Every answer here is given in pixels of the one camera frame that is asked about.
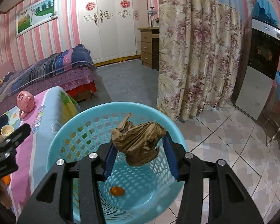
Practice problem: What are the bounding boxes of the brown paper ball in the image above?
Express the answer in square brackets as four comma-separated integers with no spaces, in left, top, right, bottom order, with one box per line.
[111,113,166,166]

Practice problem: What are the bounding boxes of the blue plastic trash basket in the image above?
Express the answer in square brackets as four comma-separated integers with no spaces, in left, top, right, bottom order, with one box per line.
[47,102,185,223]

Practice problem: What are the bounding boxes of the person's left hand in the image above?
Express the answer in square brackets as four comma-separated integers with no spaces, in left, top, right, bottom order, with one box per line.
[0,179,13,209]

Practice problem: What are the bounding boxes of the small orange at table edge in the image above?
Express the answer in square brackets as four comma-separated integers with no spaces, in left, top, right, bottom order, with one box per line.
[2,175,10,186]

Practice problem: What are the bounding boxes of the pink pig mug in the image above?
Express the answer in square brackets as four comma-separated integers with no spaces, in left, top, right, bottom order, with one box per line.
[16,91,36,119]

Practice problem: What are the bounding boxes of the colourful cartoon tablecloth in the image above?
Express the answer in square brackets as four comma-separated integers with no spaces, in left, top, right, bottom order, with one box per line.
[4,86,80,218]

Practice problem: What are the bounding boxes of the bed with plaid quilt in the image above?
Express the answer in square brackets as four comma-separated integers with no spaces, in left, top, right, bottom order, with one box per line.
[0,44,95,115]

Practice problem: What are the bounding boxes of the framed wedding photo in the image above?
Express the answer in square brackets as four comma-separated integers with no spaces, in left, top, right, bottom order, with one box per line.
[15,0,58,38]

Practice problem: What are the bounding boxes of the white wardrobe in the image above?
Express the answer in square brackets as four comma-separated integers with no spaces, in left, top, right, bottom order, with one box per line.
[76,0,149,64]

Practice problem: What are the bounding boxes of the wooden desk with drawers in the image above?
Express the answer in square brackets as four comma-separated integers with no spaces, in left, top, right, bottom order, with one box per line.
[139,27,159,70]

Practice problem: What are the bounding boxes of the floral curtain right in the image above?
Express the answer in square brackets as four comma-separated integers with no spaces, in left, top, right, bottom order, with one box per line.
[157,0,244,120]

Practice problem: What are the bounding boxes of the desk lamp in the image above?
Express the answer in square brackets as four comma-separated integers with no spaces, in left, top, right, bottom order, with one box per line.
[146,6,157,27]

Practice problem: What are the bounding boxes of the blue cloth with plant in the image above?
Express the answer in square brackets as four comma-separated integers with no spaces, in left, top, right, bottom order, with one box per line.
[252,0,279,28]

